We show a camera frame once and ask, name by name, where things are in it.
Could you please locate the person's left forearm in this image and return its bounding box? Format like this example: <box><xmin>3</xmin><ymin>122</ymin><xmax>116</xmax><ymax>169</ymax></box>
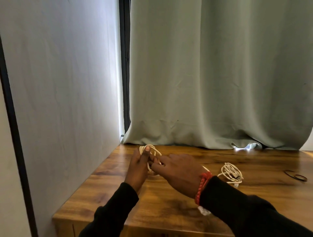
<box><xmin>78</xmin><ymin>182</ymin><xmax>139</xmax><ymax>237</ymax></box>

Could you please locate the black window frame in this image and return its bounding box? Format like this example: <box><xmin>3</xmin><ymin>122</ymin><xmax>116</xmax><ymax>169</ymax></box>
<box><xmin>118</xmin><ymin>0</ymin><xmax>131</xmax><ymax>133</ymax></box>

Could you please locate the white side panel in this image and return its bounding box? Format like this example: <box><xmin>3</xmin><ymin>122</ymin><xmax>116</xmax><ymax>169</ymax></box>
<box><xmin>0</xmin><ymin>0</ymin><xmax>125</xmax><ymax>237</ymax></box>

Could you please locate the grey-green curtain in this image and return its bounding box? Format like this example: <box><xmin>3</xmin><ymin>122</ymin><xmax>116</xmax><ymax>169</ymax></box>
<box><xmin>121</xmin><ymin>0</ymin><xmax>313</xmax><ymax>151</ymax></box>

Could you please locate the person's right forearm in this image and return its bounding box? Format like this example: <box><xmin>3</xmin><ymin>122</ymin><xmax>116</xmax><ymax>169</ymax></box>
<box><xmin>199</xmin><ymin>175</ymin><xmax>313</xmax><ymax>237</ymax></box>

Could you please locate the white cable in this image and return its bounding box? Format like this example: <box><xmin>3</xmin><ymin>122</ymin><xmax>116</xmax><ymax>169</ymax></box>
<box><xmin>139</xmin><ymin>144</ymin><xmax>211</xmax><ymax>216</ymax></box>
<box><xmin>217</xmin><ymin>163</ymin><xmax>244</xmax><ymax>188</ymax></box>

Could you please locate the red braided bracelet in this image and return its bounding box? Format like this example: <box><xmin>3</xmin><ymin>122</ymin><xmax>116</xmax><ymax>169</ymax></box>
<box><xmin>194</xmin><ymin>172</ymin><xmax>213</xmax><ymax>205</ymax></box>

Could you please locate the person's right hand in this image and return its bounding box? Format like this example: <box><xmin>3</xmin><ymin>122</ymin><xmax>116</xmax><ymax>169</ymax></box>
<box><xmin>149</xmin><ymin>153</ymin><xmax>208</xmax><ymax>199</ymax></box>

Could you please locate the person's left hand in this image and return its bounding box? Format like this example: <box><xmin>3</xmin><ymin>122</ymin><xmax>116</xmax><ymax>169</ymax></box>
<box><xmin>124</xmin><ymin>146</ymin><xmax>157</xmax><ymax>195</ymax></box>

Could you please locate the wooden cabinet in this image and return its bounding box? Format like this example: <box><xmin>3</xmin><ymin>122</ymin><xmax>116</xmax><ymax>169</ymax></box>
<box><xmin>52</xmin><ymin>144</ymin><xmax>313</xmax><ymax>237</ymax></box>

